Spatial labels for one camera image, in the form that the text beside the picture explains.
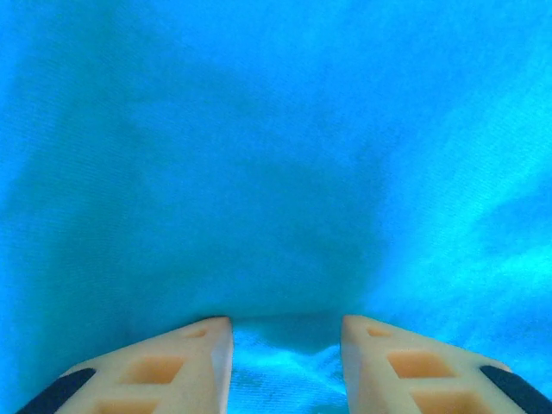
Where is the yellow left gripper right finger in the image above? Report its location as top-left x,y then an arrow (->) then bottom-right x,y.
339,314 -> 552,414

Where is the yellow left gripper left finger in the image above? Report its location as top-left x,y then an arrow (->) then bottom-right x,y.
16,315 -> 235,414

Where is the teal t-shirt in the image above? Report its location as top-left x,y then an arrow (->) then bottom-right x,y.
0,0 -> 552,414

